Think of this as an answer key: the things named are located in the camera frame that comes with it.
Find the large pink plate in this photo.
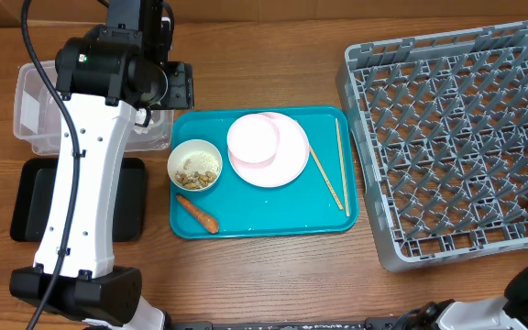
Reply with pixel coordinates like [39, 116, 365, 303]
[228, 112, 310, 188]

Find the clear plastic storage bin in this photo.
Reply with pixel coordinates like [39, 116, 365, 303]
[13, 63, 174, 156]

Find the teal serving tray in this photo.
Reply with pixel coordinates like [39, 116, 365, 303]
[170, 105, 359, 239]

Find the white bowl with food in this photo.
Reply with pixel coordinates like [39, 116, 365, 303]
[167, 139, 223, 192]

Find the white tissue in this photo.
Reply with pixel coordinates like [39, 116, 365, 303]
[134, 109, 163, 135]

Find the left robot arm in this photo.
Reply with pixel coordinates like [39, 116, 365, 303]
[9, 0, 194, 330]

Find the orange carrot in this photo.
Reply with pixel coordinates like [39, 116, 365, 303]
[176, 194, 220, 234]

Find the grey dishwasher rack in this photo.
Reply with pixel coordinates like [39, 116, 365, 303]
[336, 21, 528, 272]

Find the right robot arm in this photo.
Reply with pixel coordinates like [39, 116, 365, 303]
[390, 267, 528, 330]

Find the wooden chopstick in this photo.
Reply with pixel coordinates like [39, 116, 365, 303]
[335, 118, 350, 217]
[309, 145, 344, 210]

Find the small pink bowl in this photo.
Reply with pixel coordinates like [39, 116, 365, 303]
[227, 114, 280, 164]

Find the black plastic tray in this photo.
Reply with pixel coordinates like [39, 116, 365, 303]
[10, 158, 148, 242]

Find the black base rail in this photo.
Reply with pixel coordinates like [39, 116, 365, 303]
[171, 316, 397, 330]

